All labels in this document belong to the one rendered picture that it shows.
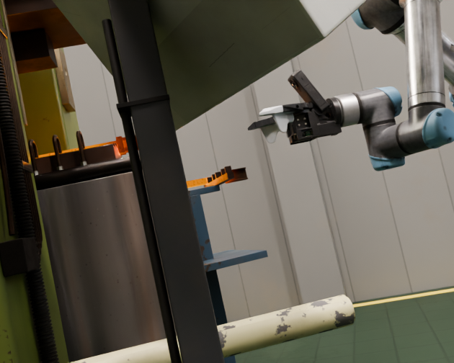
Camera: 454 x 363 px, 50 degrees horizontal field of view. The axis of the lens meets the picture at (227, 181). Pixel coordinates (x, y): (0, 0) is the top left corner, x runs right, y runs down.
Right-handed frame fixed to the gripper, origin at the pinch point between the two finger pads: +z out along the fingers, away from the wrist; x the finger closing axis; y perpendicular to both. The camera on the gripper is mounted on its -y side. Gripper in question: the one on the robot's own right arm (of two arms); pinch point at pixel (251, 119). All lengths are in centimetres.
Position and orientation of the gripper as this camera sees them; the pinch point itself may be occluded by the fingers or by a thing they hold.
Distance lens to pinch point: 112.6
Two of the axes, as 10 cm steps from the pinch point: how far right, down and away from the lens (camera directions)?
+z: -9.7, 2.0, -1.4
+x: -1.2, 1.0, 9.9
